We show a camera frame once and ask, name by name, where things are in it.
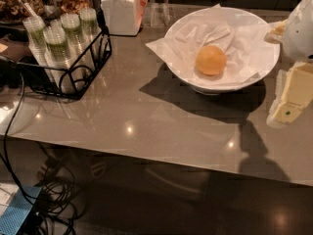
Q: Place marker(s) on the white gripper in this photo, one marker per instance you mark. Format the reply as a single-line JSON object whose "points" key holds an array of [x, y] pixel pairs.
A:
{"points": [[299, 33]]}

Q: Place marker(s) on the orange fruit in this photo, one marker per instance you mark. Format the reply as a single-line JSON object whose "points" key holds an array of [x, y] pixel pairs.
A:
{"points": [[211, 60]]}

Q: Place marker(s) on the white bowl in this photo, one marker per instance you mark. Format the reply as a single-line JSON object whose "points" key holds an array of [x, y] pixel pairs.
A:
{"points": [[225, 85]]}

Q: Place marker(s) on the white paper liner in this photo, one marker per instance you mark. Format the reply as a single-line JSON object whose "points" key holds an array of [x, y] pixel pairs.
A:
{"points": [[247, 53]]}

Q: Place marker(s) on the clear acrylic stand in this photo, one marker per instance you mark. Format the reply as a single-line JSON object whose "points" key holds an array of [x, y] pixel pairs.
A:
{"points": [[160, 15]]}

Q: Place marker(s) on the white lidded jar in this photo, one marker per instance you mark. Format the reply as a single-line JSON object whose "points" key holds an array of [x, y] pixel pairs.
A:
{"points": [[122, 16]]}

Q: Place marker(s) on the plastic cup stack right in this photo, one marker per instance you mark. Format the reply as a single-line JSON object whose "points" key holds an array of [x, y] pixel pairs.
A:
{"points": [[88, 18]]}

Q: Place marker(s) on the plastic cup stack middle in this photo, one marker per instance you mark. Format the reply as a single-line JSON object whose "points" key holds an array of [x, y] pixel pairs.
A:
{"points": [[72, 27]]}

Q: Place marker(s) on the snack dish back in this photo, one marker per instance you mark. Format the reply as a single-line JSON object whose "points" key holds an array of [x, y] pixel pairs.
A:
{"points": [[73, 6]]}

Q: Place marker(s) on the plastic cup stack left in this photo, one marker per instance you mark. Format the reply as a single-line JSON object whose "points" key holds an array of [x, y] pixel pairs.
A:
{"points": [[34, 28]]}

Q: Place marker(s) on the snack tray left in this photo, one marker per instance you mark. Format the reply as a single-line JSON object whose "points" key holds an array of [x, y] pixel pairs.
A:
{"points": [[14, 11]]}

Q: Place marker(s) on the blue box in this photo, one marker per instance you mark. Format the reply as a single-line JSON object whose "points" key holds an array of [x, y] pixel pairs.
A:
{"points": [[15, 206]]}

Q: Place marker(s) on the black wire basket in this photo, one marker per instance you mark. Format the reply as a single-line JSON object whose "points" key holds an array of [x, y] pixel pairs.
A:
{"points": [[85, 67]]}

